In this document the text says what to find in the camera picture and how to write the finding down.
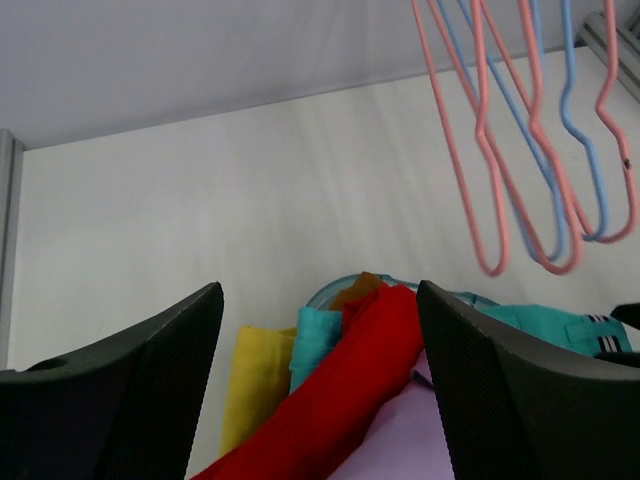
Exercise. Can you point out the yellow trousers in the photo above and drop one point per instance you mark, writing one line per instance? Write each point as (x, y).
(259, 381)

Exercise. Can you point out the blue plastic basin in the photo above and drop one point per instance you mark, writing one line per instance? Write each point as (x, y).
(323, 299)

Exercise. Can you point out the aluminium frame posts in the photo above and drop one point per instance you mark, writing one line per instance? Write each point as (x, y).
(593, 33)
(11, 179)

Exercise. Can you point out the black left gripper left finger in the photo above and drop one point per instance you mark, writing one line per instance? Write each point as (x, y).
(124, 407)

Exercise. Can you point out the purple trousers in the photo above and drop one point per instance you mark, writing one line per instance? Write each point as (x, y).
(406, 438)

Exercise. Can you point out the teal trousers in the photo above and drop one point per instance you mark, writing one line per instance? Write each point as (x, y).
(318, 332)

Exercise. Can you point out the aluminium frame right posts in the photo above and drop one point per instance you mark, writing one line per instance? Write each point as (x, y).
(593, 33)

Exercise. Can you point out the brown trousers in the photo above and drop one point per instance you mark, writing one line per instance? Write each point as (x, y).
(357, 290)

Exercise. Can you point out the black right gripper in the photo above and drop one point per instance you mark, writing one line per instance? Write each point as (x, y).
(628, 316)

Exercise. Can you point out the red trousers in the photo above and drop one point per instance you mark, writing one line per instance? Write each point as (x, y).
(317, 426)

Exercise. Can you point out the aluminium frame left posts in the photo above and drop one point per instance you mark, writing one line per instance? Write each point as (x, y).
(11, 179)

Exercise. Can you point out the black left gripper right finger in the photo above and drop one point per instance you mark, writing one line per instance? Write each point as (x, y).
(516, 407)

